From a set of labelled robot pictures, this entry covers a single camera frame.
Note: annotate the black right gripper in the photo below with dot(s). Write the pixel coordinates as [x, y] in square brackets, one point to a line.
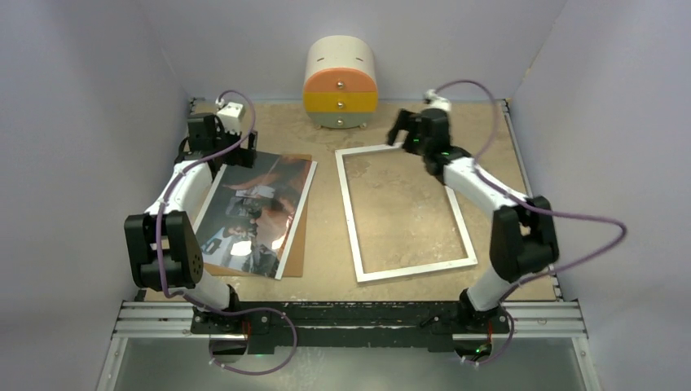
[407, 121]

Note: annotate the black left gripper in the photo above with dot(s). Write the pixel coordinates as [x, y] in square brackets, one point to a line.
[244, 157]

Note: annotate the glossy printed photo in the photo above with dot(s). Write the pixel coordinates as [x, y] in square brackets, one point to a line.
[259, 210]

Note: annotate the wooden picture frame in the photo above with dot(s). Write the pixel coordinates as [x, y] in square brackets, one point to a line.
[470, 260]

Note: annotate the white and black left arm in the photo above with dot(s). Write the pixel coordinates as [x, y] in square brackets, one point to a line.
[162, 248]

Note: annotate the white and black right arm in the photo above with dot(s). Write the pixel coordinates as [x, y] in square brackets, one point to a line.
[523, 235]

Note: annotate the small colourful drawer cabinet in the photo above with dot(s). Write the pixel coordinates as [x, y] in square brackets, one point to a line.
[340, 89]

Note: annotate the brown cardboard backing board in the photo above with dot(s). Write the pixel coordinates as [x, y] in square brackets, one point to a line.
[297, 253]

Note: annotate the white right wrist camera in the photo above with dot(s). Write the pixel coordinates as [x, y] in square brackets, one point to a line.
[433, 100]

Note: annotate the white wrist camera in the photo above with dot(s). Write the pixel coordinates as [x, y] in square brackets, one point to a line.
[231, 114]
[433, 100]

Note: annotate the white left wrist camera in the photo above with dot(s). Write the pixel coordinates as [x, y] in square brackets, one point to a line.
[231, 114]

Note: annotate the black and aluminium base rail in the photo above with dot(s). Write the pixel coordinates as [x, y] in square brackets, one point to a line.
[431, 325]

